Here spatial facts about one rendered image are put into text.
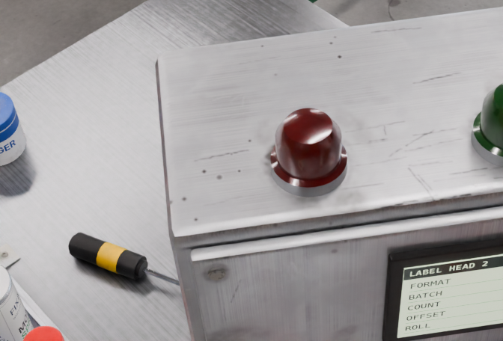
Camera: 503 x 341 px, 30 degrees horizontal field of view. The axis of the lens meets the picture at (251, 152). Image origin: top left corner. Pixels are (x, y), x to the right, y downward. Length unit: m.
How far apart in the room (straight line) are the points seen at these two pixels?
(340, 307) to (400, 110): 0.07
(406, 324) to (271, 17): 1.05
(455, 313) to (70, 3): 2.52
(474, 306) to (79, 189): 0.88
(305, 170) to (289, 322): 0.07
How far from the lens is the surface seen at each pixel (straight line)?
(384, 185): 0.32
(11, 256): 1.15
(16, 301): 0.88
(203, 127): 0.34
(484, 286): 0.35
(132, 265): 1.07
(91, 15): 2.76
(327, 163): 0.31
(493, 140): 0.32
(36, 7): 2.84
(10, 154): 1.24
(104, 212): 1.16
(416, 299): 0.34
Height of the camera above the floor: 1.72
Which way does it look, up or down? 48 degrees down
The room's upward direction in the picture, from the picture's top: 6 degrees counter-clockwise
